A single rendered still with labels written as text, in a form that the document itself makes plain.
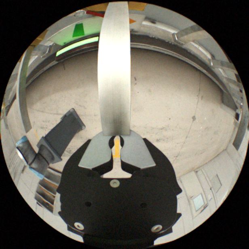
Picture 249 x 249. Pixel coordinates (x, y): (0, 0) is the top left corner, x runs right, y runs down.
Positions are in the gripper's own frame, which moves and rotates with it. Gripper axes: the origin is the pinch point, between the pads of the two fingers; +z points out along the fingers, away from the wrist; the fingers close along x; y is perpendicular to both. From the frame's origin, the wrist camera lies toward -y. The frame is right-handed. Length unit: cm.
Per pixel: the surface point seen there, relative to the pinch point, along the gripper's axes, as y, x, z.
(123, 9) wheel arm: -19.2, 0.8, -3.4
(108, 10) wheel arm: -18.8, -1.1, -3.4
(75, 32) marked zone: -25.6, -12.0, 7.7
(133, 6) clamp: -25.6, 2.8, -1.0
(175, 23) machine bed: -48, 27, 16
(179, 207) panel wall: 247, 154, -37
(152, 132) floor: 54, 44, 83
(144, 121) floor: 37, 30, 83
